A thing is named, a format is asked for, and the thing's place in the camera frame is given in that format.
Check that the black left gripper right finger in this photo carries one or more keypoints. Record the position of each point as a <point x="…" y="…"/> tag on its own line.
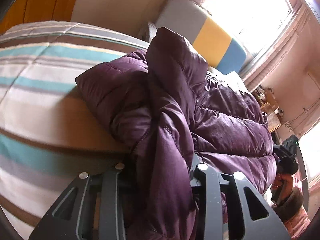
<point x="249" y="215"/>

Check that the pink patterned curtain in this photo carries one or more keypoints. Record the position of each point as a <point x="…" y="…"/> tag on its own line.
<point x="266" y="29"/>

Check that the grey yellow blue headboard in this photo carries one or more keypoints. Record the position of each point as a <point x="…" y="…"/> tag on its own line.
<point x="187" y="19"/>

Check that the cluttered wooden desk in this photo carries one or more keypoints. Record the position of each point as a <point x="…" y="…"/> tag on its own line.
<point x="268" y="104"/>

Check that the right hand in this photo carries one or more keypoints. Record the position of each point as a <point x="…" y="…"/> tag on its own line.
<point x="282" y="188"/>

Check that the purple down jacket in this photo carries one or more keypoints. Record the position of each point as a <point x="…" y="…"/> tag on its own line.
<point x="165" y="106"/>

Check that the pink fuzzy sleeve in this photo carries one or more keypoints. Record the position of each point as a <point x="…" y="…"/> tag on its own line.
<point x="290" y="210"/>

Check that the orange wooden wardrobe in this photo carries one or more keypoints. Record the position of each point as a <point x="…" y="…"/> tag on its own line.
<point x="28" y="11"/>

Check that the striped bed cover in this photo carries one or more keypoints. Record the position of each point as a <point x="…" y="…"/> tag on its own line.
<point x="48" y="135"/>

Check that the white pillow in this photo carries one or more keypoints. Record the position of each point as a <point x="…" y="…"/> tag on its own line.
<point x="232" y="80"/>

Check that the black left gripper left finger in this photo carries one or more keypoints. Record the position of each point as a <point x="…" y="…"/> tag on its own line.
<point x="89" y="208"/>

